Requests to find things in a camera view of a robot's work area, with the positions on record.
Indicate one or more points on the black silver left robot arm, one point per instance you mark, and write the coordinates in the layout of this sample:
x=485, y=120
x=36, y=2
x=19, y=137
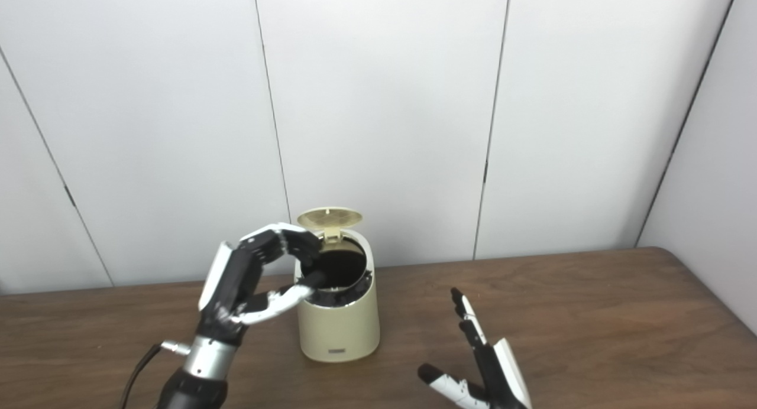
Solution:
x=198, y=379

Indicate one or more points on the cream-colored lidded bin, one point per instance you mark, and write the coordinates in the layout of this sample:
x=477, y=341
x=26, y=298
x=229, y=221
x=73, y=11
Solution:
x=340, y=329

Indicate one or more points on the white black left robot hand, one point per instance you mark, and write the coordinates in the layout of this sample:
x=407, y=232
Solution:
x=227, y=291

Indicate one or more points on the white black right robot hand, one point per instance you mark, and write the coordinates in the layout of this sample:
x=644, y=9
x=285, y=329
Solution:
x=494, y=373

